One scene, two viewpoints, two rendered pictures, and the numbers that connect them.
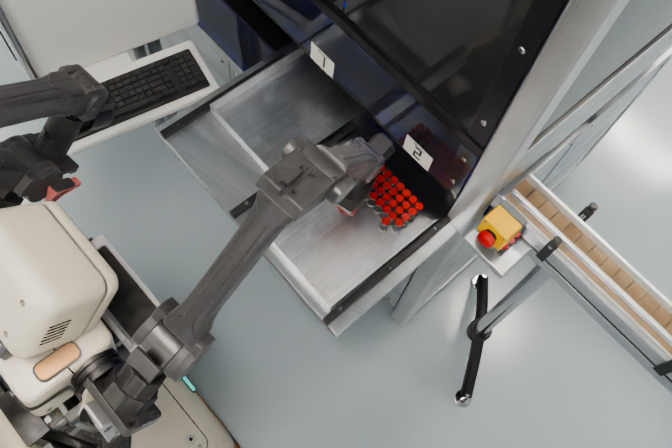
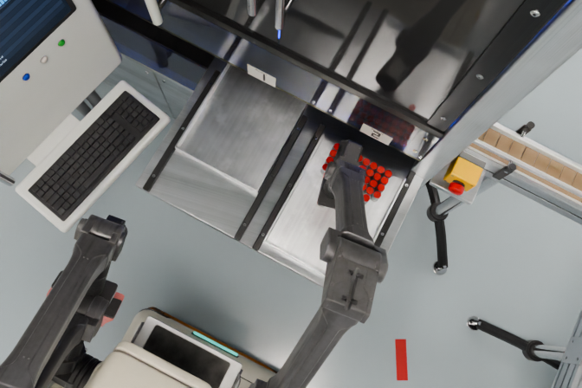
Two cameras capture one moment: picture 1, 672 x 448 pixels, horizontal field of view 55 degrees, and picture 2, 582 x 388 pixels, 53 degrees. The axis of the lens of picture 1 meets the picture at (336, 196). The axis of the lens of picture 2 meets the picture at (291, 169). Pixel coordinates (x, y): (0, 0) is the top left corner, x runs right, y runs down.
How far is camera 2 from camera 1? 0.45 m
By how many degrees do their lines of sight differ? 13
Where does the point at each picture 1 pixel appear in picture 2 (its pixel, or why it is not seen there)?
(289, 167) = (341, 279)
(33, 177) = (93, 322)
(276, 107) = (231, 124)
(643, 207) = not seen: hidden behind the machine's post
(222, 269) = (306, 365)
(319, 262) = not seen: hidden behind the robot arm
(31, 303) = not seen: outside the picture
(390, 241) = (373, 210)
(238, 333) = (245, 286)
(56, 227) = (144, 369)
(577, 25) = (538, 64)
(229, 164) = (214, 193)
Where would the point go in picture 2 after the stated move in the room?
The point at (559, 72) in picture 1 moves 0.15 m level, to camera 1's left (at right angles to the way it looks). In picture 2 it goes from (520, 92) to (439, 106)
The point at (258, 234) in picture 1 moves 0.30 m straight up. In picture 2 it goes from (333, 337) to (363, 343)
